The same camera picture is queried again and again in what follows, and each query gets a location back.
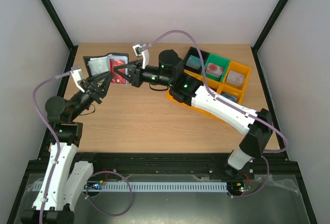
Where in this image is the yellow bin back right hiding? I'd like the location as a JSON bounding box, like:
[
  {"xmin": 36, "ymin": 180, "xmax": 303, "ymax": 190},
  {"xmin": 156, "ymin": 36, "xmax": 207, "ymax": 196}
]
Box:
[{"xmin": 222, "ymin": 61, "xmax": 251, "ymax": 91}]

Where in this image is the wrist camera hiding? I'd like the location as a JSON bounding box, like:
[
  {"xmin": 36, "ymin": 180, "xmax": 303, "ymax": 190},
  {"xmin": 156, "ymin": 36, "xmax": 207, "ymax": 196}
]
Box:
[
  {"xmin": 133, "ymin": 43, "xmax": 150, "ymax": 69},
  {"xmin": 70, "ymin": 66, "xmax": 85, "ymax": 92}
]

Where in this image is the purple cable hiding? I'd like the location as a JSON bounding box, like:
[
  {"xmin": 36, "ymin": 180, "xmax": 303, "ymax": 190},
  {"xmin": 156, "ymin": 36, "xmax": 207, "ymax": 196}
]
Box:
[
  {"xmin": 143, "ymin": 29, "xmax": 289, "ymax": 200},
  {"xmin": 31, "ymin": 71, "xmax": 74, "ymax": 224}
]

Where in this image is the slotted cable duct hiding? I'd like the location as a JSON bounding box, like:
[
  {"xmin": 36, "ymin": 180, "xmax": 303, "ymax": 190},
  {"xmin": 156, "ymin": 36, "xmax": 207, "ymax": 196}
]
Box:
[{"xmin": 90, "ymin": 182, "xmax": 228, "ymax": 193}]

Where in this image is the yellow bin front left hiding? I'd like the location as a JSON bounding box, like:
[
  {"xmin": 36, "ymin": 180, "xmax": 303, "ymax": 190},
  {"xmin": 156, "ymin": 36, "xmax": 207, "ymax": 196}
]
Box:
[{"xmin": 166, "ymin": 89, "xmax": 192, "ymax": 108}]

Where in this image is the yellow bin front middle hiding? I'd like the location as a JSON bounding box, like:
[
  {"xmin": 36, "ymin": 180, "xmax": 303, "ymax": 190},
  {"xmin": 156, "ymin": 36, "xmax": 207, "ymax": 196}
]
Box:
[{"xmin": 186, "ymin": 75, "xmax": 223, "ymax": 116}]

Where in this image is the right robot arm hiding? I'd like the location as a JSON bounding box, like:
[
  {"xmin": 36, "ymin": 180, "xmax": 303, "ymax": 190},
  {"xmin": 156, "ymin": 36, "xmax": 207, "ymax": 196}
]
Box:
[{"xmin": 112, "ymin": 50, "xmax": 273, "ymax": 179}]

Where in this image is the left frame post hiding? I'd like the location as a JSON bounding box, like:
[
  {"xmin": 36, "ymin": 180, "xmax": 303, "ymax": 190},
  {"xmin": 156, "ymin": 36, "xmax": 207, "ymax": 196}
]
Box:
[{"xmin": 27, "ymin": 0, "xmax": 78, "ymax": 52}]

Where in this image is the right frame post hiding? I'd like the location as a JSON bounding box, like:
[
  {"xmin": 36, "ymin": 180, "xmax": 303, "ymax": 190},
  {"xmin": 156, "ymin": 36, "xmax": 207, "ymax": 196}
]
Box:
[{"xmin": 252, "ymin": 0, "xmax": 303, "ymax": 49}]

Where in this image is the teal card stack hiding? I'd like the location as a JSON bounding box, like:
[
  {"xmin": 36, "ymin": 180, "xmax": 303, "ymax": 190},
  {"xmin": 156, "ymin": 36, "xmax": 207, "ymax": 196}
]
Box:
[{"xmin": 186, "ymin": 55, "xmax": 201, "ymax": 70}]

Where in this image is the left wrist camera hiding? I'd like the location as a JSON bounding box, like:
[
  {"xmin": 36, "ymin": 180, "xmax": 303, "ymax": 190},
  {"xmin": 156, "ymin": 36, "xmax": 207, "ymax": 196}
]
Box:
[{"xmin": 70, "ymin": 66, "xmax": 85, "ymax": 92}]

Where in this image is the white red circle card stack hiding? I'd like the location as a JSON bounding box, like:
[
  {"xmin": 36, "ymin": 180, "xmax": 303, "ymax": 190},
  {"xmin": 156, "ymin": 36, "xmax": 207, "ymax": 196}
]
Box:
[{"xmin": 206, "ymin": 62, "xmax": 224, "ymax": 78}]

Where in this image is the frame post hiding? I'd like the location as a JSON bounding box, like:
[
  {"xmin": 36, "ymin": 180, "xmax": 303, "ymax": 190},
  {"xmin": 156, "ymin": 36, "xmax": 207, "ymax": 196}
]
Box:
[
  {"xmin": 27, "ymin": 0, "xmax": 78, "ymax": 52},
  {"xmin": 252, "ymin": 0, "xmax": 303, "ymax": 49}
]

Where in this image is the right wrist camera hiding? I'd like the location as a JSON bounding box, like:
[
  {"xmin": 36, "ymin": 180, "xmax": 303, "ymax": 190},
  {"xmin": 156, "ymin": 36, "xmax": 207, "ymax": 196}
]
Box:
[{"xmin": 133, "ymin": 43, "xmax": 150, "ymax": 69}]

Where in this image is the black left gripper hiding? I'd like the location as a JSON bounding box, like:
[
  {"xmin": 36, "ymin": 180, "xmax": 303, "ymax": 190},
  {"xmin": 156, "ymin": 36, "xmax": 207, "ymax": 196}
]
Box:
[{"xmin": 71, "ymin": 72, "xmax": 116, "ymax": 121}]

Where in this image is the green bin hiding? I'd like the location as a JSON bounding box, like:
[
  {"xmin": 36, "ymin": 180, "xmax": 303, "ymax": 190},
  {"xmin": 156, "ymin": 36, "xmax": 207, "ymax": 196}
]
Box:
[{"xmin": 204, "ymin": 54, "xmax": 230, "ymax": 82}]

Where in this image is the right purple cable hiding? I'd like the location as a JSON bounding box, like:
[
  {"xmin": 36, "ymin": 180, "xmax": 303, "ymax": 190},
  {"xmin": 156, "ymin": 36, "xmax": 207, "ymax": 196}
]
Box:
[{"xmin": 143, "ymin": 29, "xmax": 289, "ymax": 200}]

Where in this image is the yellow bin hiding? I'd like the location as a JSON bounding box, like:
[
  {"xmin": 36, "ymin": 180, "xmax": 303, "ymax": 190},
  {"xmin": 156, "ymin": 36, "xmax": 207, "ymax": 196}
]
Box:
[
  {"xmin": 186, "ymin": 75, "xmax": 223, "ymax": 116},
  {"xmin": 212, "ymin": 84, "xmax": 244, "ymax": 105},
  {"xmin": 166, "ymin": 89, "xmax": 192, "ymax": 108},
  {"xmin": 222, "ymin": 61, "xmax": 251, "ymax": 91}
]

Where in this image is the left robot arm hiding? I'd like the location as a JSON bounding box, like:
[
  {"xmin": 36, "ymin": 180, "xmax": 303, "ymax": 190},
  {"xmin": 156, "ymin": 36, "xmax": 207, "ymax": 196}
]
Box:
[{"xmin": 20, "ymin": 68, "xmax": 112, "ymax": 223}]

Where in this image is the black bin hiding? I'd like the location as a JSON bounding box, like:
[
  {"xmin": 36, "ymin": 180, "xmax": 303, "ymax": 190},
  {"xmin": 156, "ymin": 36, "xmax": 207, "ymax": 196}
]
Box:
[{"xmin": 183, "ymin": 46, "xmax": 202, "ymax": 75}]

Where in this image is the black leather card holder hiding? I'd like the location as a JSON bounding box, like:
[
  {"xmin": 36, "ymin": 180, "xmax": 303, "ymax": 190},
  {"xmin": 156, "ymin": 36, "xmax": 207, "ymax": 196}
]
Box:
[{"xmin": 83, "ymin": 53, "xmax": 129, "ymax": 85}]

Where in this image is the white pink card stack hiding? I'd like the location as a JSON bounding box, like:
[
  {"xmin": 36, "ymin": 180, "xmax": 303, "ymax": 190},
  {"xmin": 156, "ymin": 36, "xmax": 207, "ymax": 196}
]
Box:
[{"xmin": 226, "ymin": 70, "xmax": 245, "ymax": 87}]

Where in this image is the blue card stack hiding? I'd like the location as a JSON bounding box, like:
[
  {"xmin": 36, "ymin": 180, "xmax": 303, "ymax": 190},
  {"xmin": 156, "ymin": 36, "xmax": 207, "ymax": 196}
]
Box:
[{"xmin": 221, "ymin": 92, "xmax": 238, "ymax": 103}]

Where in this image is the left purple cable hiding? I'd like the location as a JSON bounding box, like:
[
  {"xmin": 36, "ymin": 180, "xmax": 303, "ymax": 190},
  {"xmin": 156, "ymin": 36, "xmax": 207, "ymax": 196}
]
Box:
[{"xmin": 31, "ymin": 71, "xmax": 74, "ymax": 224}]

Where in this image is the yellow bin front right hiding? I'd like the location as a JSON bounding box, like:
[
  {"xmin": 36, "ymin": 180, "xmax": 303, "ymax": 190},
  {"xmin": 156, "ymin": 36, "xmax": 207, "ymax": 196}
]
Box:
[{"xmin": 212, "ymin": 84, "xmax": 244, "ymax": 105}]

